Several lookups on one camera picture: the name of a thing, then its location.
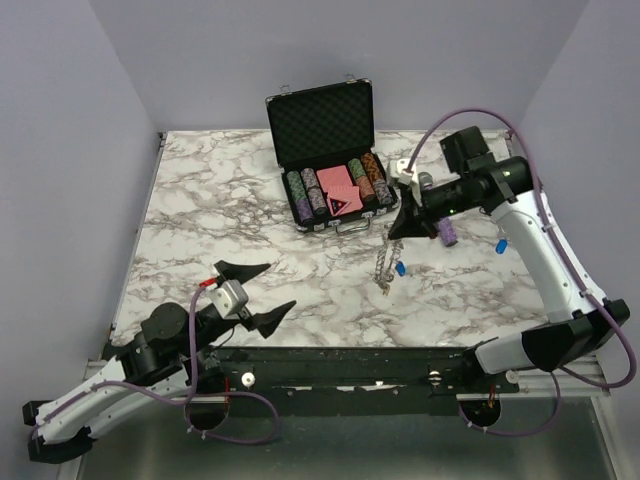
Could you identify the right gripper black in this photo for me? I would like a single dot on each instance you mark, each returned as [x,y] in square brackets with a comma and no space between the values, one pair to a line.
[410,221]

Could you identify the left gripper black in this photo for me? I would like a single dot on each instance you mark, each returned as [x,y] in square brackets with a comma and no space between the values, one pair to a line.
[267,322]

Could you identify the silver disc keyring holder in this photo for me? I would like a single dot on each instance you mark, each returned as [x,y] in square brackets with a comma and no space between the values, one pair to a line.
[386,259]

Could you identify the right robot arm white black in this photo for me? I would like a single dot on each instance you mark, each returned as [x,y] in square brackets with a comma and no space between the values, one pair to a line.
[581,317]

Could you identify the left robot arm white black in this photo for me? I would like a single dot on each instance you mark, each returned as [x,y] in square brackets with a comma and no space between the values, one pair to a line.
[173,359]

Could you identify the purple glitter toy microphone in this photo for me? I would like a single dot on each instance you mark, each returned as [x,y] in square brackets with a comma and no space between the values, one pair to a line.
[446,229]

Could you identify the pink playing card deck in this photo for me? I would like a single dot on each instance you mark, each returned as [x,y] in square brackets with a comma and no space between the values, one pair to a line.
[342,194]

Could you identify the black poker chip case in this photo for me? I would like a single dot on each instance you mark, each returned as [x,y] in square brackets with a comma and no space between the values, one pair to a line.
[320,128]

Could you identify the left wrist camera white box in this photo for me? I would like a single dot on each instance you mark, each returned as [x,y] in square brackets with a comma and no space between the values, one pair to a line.
[226,300]

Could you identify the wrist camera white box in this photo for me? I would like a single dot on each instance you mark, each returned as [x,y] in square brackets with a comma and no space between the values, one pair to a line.
[398,174]
[226,300]

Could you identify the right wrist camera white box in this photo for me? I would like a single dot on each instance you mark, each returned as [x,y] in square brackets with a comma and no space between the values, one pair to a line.
[398,174]

